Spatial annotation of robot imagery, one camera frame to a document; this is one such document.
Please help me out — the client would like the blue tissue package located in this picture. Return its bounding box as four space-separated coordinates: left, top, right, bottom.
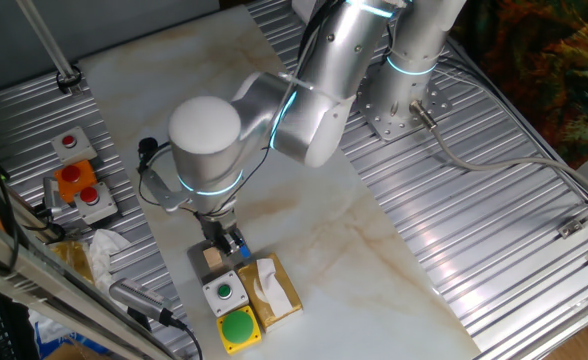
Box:
27 309 110 360

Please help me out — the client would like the small wooden block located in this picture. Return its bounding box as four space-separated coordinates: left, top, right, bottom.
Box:
202 247 224 272

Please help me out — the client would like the black camera cable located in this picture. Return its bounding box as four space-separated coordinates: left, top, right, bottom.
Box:
168 317 204 360

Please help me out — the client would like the colourful patterned cloth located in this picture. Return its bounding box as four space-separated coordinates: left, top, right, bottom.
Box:
448 0 588 169

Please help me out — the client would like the gold tissue pack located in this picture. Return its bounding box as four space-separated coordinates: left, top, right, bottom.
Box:
48 240 95 284
236 252 304 334

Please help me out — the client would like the black pole clamp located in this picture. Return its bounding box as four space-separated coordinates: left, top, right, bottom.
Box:
56 64 83 95

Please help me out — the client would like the thick grey base cable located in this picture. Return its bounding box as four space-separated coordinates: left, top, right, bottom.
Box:
408 99 588 201

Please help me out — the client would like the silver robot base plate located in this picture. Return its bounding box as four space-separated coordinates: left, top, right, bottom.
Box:
356 64 453 143

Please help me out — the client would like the white crumpled tissue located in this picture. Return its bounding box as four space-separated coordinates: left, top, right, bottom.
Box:
87 228 133 296

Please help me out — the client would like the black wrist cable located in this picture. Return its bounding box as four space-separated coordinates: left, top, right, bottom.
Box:
137 142 278 221

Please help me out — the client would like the black cable bundle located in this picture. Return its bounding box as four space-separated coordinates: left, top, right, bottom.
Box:
0 119 68 274

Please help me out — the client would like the grey box green button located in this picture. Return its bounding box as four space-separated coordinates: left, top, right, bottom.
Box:
202 269 250 319

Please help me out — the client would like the slanted aluminium pole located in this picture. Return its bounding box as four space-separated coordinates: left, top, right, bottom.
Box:
16 0 83 96

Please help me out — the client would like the orange box red button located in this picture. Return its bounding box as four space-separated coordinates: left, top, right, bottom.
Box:
53 159 98 204

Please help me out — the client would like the wrist camera with silver bracket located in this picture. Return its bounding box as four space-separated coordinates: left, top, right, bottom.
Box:
137 137 196 214

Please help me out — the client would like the silver ribbed camera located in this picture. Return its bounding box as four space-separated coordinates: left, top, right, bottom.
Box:
108 277 175 329

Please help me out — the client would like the grey box flat red button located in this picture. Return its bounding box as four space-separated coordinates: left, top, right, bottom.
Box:
50 125 99 165

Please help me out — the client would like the aluminium frame beam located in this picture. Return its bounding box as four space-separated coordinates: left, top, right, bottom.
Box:
0 164 175 360

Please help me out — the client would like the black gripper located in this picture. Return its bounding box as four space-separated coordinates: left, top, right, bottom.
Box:
197 210 248 257

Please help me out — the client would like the yellow box green mushroom button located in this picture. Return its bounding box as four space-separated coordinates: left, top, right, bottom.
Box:
216 304 264 356

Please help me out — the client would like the grey box red mushroom button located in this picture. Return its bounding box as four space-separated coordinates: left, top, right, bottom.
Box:
73 181 119 225

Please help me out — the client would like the small silver device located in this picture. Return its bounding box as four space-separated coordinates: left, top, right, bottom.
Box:
36 177 68 219

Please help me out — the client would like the small metal corner bracket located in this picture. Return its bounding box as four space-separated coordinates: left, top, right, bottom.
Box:
557 218 585 240

